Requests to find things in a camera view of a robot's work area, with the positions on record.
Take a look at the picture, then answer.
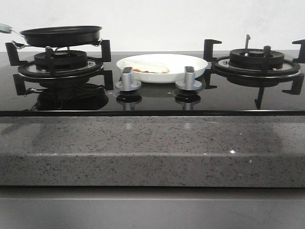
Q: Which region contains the fried egg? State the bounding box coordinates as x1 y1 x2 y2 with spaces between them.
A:
121 59 170 73

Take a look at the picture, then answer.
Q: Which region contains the white round plate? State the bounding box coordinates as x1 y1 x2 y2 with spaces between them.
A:
116 54 208 83

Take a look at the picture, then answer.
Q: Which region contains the black frying pan mint handle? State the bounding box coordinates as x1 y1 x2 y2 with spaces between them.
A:
0 23 103 48

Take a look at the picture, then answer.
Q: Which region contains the silver stove knob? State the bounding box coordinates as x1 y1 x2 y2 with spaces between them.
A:
175 66 202 91
115 67 142 92

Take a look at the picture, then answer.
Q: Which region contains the black glass gas cooktop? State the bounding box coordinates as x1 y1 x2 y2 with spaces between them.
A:
0 52 305 116

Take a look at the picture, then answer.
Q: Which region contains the black gas burner head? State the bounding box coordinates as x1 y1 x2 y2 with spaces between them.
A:
229 49 285 70
34 50 88 71

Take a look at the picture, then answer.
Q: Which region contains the black pan support grate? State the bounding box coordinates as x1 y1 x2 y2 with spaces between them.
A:
203 35 305 110
5 40 113 95

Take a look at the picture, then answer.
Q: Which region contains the grey cabinet front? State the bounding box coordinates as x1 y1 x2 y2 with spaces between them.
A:
0 187 305 229

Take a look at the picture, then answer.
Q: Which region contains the silver wire pan reducer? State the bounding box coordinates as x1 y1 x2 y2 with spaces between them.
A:
11 40 103 50

